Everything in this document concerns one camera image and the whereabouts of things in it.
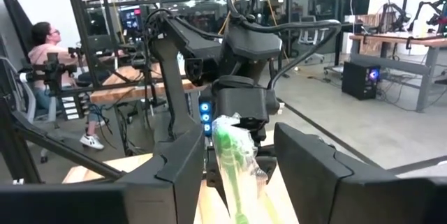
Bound black power strip white labels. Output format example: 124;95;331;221
59;91;88;122

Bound wooden workbench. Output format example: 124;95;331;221
89;63;207;105

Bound green toothbrush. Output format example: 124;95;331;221
211;112;284;224

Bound person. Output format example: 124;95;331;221
27;21;105;151

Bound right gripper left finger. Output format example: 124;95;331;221
0;126;205;224

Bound yellow cable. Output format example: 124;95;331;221
218;0;242;36

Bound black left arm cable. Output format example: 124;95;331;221
226;0;342;91

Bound grey office chair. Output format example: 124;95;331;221
298;15;326;65

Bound black computer monitor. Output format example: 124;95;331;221
344;0;372;17

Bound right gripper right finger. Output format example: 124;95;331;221
275;122;447;224

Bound black computer tower blue lights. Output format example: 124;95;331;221
198;94;214;137

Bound black framed glass partition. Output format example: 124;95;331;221
62;0;350;89

